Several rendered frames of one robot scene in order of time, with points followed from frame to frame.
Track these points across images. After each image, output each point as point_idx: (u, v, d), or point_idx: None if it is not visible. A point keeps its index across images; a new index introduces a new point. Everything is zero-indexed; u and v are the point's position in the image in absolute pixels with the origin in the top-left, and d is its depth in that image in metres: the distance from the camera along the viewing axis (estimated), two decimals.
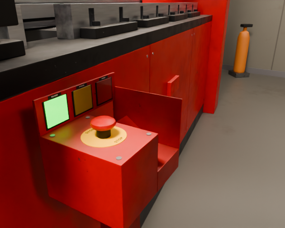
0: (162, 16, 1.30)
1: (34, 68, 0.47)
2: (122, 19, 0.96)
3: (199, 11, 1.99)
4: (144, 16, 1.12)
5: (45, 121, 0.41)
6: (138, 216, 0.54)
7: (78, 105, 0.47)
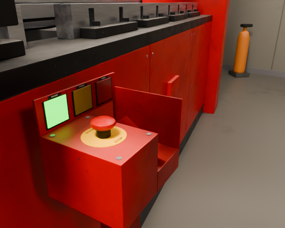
0: (162, 16, 1.30)
1: (34, 68, 0.47)
2: (122, 19, 0.96)
3: (199, 11, 1.99)
4: (144, 16, 1.12)
5: (45, 121, 0.41)
6: (138, 216, 0.54)
7: (78, 105, 0.47)
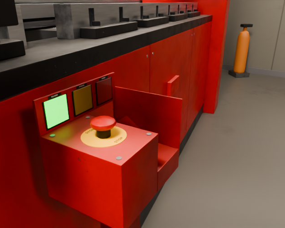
0: (162, 16, 1.30)
1: (34, 68, 0.47)
2: (122, 19, 0.96)
3: (199, 11, 1.99)
4: (144, 16, 1.12)
5: (45, 121, 0.41)
6: (138, 216, 0.54)
7: (78, 105, 0.47)
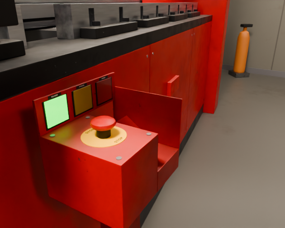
0: (162, 16, 1.30)
1: (34, 68, 0.47)
2: (122, 19, 0.96)
3: (199, 11, 1.99)
4: (144, 16, 1.12)
5: (45, 121, 0.41)
6: (138, 216, 0.54)
7: (78, 105, 0.47)
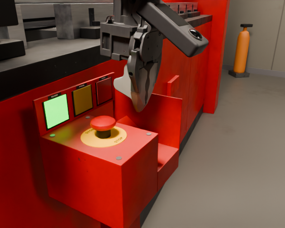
0: None
1: (34, 68, 0.47)
2: None
3: (199, 11, 1.99)
4: None
5: (45, 121, 0.41)
6: (138, 216, 0.54)
7: (78, 105, 0.47)
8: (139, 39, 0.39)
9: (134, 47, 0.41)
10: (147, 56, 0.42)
